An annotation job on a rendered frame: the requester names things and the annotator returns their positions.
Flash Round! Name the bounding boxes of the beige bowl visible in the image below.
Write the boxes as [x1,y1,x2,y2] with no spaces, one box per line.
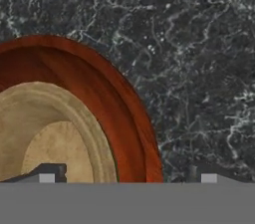
[0,81,119,184]

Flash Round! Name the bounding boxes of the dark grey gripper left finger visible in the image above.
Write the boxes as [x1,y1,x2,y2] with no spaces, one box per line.
[2,163,68,184]

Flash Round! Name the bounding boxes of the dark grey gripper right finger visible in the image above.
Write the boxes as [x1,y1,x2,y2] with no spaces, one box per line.
[187,163,253,184]

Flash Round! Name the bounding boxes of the reddish brown wooden bowl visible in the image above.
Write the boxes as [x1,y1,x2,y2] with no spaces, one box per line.
[0,34,164,184]

